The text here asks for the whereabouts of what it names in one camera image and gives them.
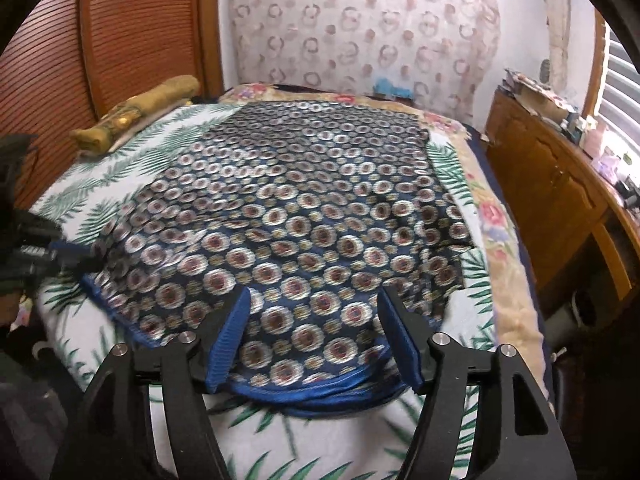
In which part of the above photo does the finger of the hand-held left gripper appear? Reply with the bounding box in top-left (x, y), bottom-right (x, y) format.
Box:
top-left (47, 240), bottom-right (103, 276)

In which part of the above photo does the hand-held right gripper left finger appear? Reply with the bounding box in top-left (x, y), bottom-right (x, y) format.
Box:
top-left (49, 287), bottom-right (252, 480)

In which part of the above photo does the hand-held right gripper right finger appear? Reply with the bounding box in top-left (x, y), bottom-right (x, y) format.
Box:
top-left (376, 287), bottom-right (577, 480)

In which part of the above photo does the navy patterned satin top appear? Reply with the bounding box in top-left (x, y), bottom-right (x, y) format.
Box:
top-left (80, 100), bottom-right (476, 418)

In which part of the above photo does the palm leaf print sheet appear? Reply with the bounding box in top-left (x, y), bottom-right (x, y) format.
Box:
top-left (30, 102), bottom-right (501, 480)

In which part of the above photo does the golden folded blanket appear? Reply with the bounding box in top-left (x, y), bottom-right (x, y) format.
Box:
top-left (69, 75), bottom-right (201, 155)

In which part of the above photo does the floral beige blanket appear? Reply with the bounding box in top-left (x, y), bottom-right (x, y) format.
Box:
top-left (217, 84), bottom-right (546, 401)

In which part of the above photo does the wooden sideboard cabinet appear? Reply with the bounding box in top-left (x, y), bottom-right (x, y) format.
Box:
top-left (482, 87), bottom-right (640, 306)

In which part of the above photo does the wooden headboard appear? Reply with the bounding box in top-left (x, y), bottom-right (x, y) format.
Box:
top-left (0, 0), bottom-right (223, 211)

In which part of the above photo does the blue tissue box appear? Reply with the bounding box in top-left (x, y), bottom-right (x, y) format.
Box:
top-left (374, 77), bottom-right (416, 102)

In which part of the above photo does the pink container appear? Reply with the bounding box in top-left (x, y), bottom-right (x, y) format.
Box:
top-left (590, 130), bottom-right (623, 173)

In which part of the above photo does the open cardboard box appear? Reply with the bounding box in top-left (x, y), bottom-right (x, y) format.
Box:
top-left (512, 74), bottom-right (578, 121)

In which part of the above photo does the circle print curtain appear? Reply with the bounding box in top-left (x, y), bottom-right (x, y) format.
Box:
top-left (227, 0), bottom-right (501, 108)

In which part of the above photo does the white window blind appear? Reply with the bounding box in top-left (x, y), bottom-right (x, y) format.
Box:
top-left (597, 22), bottom-right (640, 133)

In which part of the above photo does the beige lace curtain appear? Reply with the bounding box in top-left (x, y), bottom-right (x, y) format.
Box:
top-left (545, 0), bottom-right (572, 92)

